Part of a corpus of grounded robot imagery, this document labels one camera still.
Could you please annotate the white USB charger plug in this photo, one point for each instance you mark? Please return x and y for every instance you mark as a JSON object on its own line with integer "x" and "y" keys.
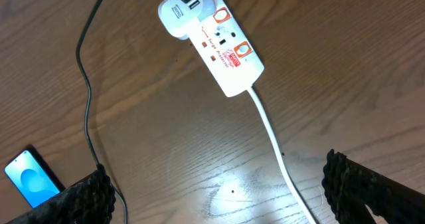
{"x": 179, "y": 16}

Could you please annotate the white power strip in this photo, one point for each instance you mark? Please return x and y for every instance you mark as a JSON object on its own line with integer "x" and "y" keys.
{"x": 225, "y": 49}

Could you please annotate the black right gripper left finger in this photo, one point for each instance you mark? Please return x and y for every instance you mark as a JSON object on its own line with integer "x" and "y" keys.
{"x": 89, "y": 201}

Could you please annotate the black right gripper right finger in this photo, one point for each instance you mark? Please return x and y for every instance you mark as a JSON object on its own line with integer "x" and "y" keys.
{"x": 356, "y": 193}

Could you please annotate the blue Galaxy smartphone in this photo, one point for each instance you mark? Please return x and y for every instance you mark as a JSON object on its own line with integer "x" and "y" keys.
{"x": 32, "y": 176}

